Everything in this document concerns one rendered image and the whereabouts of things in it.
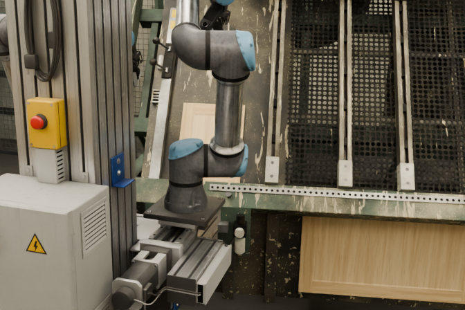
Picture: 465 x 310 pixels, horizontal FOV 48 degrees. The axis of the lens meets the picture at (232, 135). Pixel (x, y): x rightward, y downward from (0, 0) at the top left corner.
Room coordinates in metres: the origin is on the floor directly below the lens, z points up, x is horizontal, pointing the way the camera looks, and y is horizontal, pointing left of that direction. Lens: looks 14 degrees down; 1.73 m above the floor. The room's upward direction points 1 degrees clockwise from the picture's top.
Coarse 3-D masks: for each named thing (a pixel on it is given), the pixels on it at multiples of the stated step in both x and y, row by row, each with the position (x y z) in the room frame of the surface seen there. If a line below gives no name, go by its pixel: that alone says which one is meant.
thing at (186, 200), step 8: (176, 184) 1.64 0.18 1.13; (184, 184) 1.63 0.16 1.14; (192, 184) 1.64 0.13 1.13; (200, 184) 1.66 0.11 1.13; (168, 192) 1.67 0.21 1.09; (176, 192) 1.63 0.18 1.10; (184, 192) 1.63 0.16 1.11; (192, 192) 1.64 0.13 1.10; (200, 192) 1.65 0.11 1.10; (168, 200) 1.67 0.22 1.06; (176, 200) 1.63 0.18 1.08; (184, 200) 1.62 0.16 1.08; (192, 200) 1.64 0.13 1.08; (200, 200) 1.64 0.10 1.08; (168, 208) 1.64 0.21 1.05; (176, 208) 1.62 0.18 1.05; (184, 208) 1.61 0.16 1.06; (192, 208) 1.62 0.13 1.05; (200, 208) 1.64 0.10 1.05
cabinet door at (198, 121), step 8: (184, 104) 2.57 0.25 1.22; (192, 104) 2.57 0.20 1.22; (200, 104) 2.57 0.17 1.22; (208, 104) 2.57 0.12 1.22; (184, 112) 2.55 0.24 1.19; (192, 112) 2.55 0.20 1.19; (200, 112) 2.55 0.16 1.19; (208, 112) 2.54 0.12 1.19; (184, 120) 2.53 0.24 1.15; (192, 120) 2.52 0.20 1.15; (200, 120) 2.52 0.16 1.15; (208, 120) 2.52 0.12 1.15; (184, 128) 2.50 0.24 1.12; (192, 128) 2.50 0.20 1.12; (200, 128) 2.50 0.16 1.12; (208, 128) 2.50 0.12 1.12; (184, 136) 2.48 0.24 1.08; (192, 136) 2.48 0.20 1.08; (200, 136) 2.48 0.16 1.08; (208, 136) 2.47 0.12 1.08; (240, 136) 2.46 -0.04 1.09
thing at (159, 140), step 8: (168, 32) 2.79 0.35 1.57; (168, 40) 2.76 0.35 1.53; (168, 80) 2.63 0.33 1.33; (168, 88) 2.61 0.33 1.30; (160, 96) 2.59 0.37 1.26; (168, 96) 2.58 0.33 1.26; (160, 104) 2.56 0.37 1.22; (168, 104) 2.57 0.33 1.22; (160, 112) 2.54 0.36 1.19; (168, 112) 2.57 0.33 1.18; (160, 120) 2.51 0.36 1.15; (160, 128) 2.49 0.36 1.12; (160, 136) 2.47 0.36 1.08; (160, 144) 2.44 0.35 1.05; (152, 152) 2.42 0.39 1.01; (160, 152) 2.42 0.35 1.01; (152, 160) 2.40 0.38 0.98; (160, 160) 2.40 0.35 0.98; (152, 168) 2.38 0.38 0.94; (160, 168) 2.38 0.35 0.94; (152, 176) 2.35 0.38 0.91; (160, 176) 2.37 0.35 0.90
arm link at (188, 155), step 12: (180, 144) 1.67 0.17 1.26; (192, 144) 1.65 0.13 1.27; (204, 144) 1.70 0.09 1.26; (168, 156) 1.68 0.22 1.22; (180, 156) 1.63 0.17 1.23; (192, 156) 1.64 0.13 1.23; (204, 156) 1.64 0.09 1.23; (180, 168) 1.63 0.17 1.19; (192, 168) 1.63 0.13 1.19; (204, 168) 1.64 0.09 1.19; (180, 180) 1.63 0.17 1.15; (192, 180) 1.64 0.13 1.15
